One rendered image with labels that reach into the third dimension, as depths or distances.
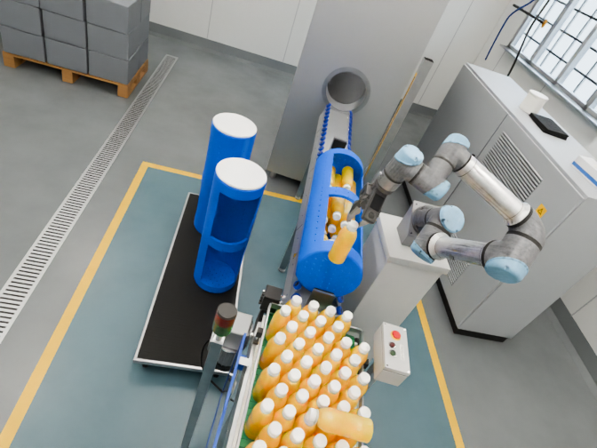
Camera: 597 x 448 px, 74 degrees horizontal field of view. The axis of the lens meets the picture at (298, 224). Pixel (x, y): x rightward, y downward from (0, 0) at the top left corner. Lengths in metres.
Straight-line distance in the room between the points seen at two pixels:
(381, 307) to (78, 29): 3.87
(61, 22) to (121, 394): 3.54
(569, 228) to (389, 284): 1.32
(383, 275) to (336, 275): 0.35
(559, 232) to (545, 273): 0.39
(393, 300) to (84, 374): 1.70
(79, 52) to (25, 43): 0.51
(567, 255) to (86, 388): 2.99
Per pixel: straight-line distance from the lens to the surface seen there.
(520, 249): 1.46
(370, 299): 2.12
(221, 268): 2.83
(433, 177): 1.29
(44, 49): 5.03
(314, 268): 1.70
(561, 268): 3.23
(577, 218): 2.91
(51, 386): 2.57
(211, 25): 6.50
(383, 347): 1.61
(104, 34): 4.68
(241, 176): 2.16
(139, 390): 2.51
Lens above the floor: 2.28
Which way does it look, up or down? 39 degrees down
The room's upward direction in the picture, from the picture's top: 22 degrees clockwise
